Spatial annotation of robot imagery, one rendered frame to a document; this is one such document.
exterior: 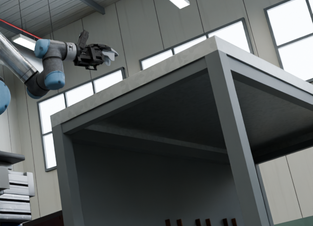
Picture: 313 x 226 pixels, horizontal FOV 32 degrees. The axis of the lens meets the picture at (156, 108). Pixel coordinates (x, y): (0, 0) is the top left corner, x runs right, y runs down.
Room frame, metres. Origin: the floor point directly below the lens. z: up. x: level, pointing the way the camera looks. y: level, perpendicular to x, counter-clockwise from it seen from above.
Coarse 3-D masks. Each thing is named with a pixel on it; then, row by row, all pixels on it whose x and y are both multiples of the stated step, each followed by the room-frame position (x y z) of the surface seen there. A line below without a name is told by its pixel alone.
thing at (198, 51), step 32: (160, 64) 1.30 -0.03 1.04; (256, 64) 1.38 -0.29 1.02; (96, 96) 1.43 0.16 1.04; (160, 96) 1.56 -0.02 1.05; (192, 96) 1.62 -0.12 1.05; (256, 96) 1.75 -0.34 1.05; (96, 128) 1.71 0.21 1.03; (128, 128) 1.82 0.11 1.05; (160, 128) 1.90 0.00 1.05; (192, 128) 1.98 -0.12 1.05; (256, 128) 2.17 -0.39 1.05; (288, 128) 2.28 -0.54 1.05
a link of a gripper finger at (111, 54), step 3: (111, 48) 2.02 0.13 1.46; (102, 51) 1.99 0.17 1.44; (105, 51) 2.01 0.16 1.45; (108, 51) 2.01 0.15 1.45; (111, 51) 2.02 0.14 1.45; (114, 51) 2.03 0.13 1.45; (105, 54) 2.00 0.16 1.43; (108, 54) 2.01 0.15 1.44; (111, 54) 2.02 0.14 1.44; (114, 54) 2.03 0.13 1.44; (117, 54) 2.05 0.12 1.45; (111, 57) 2.02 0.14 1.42; (114, 57) 2.03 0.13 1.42; (111, 60) 2.01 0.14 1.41; (114, 60) 2.03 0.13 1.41
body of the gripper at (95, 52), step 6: (78, 48) 1.91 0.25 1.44; (84, 48) 1.96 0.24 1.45; (90, 48) 1.95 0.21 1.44; (96, 48) 1.96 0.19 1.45; (78, 54) 1.91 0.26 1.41; (84, 54) 1.95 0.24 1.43; (90, 54) 1.95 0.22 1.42; (96, 54) 1.96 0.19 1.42; (102, 54) 1.98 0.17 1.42; (78, 60) 1.92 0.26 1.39; (84, 60) 1.95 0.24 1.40; (90, 60) 1.96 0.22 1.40; (96, 60) 1.95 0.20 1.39; (102, 60) 1.97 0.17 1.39; (84, 66) 1.97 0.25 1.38
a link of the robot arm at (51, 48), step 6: (36, 42) 1.83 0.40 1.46; (42, 42) 1.81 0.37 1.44; (48, 42) 1.83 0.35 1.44; (54, 42) 1.85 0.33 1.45; (60, 42) 1.86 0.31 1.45; (36, 48) 1.84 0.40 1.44; (42, 48) 1.82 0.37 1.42; (48, 48) 1.83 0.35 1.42; (54, 48) 1.84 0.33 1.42; (60, 48) 1.86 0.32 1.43; (66, 48) 1.87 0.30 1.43; (36, 54) 1.84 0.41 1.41; (42, 54) 1.83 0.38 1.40; (48, 54) 1.83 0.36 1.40; (54, 54) 1.84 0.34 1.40; (60, 54) 1.86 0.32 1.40; (66, 54) 1.88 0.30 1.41
